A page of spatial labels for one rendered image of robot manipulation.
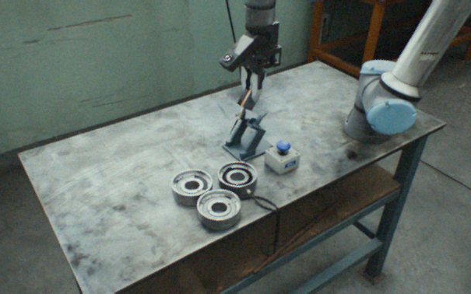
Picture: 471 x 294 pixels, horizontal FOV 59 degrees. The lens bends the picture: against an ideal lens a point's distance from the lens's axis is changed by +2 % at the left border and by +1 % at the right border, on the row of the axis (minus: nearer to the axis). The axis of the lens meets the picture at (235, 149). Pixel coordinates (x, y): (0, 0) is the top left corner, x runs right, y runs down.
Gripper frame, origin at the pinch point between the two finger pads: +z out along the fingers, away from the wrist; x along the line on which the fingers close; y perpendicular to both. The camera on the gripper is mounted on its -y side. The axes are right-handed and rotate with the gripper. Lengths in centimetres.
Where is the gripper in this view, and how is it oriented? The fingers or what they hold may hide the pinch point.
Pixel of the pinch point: (250, 96)
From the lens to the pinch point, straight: 115.3
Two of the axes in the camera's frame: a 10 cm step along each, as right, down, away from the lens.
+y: 8.1, -3.3, 4.8
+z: -0.1, 8.1, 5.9
